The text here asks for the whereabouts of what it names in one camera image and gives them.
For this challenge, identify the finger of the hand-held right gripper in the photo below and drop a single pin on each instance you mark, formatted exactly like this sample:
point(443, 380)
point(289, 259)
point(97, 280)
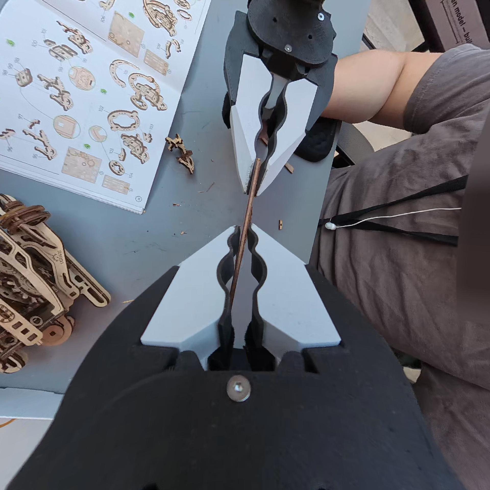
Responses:
point(298, 111)
point(247, 99)

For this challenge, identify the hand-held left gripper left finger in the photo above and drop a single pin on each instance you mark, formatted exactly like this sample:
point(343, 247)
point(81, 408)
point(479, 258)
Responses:
point(187, 306)

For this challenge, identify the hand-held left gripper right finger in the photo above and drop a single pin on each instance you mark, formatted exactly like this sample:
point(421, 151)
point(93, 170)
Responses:
point(296, 306)

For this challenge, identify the laser-cut wooden parts sheet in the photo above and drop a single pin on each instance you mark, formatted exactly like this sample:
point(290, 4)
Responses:
point(245, 229)

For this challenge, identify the person's right forearm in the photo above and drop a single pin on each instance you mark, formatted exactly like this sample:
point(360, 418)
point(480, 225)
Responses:
point(367, 88)

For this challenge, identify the assembled wooden mechanical model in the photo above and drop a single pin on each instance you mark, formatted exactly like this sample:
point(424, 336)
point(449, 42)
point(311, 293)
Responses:
point(38, 249)

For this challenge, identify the black chair armrest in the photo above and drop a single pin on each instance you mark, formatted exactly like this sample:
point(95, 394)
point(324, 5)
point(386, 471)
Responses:
point(317, 147)

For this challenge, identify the small assembled wooden part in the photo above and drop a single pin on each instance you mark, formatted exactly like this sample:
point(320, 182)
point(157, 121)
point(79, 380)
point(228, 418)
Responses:
point(183, 155)

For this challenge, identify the person's grey shirt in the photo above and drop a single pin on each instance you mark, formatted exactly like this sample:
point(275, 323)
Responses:
point(402, 287)

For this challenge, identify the open instruction booklet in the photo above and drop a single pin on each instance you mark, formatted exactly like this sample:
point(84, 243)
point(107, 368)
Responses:
point(115, 95)

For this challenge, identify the black-white marker board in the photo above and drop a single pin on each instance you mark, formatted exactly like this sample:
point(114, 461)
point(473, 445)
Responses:
point(459, 26)

